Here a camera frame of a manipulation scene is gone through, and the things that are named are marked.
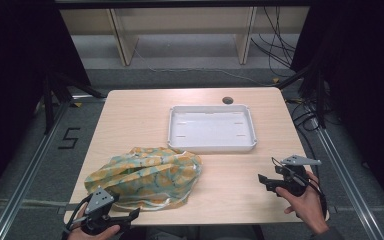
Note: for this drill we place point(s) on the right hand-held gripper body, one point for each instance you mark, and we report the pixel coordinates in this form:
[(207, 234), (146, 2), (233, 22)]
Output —
[(293, 180)]

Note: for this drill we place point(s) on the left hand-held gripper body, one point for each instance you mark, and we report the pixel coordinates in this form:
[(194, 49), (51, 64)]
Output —
[(99, 200)]

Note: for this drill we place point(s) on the yellow green patterned cloth bag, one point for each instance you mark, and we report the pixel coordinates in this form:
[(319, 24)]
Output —
[(146, 176)]

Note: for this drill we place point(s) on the white plastic tray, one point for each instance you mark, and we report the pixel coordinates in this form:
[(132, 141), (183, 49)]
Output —
[(211, 128)]

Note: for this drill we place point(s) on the person's right hand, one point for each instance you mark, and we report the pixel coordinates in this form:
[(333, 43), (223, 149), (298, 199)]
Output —
[(308, 210)]

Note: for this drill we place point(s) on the person's left hand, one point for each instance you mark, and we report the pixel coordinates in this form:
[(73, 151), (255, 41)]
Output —
[(80, 236)]

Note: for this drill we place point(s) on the black metal stand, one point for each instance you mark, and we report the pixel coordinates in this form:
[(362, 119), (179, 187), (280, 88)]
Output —
[(51, 100), (316, 93)]

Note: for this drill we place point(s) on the yellow floor tape piece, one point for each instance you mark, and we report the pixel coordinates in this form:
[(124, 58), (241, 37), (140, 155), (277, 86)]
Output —
[(275, 80), (77, 104)]

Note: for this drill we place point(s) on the dark curtain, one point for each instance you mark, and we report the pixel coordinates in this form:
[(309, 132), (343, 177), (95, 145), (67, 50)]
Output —
[(366, 83), (13, 83)]

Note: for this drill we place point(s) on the light wooden shelf unit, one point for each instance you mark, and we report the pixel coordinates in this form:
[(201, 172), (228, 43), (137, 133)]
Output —
[(180, 20)]

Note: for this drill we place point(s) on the aluminium floor rail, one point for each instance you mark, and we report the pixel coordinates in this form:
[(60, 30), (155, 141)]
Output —
[(26, 173), (346, 176)]

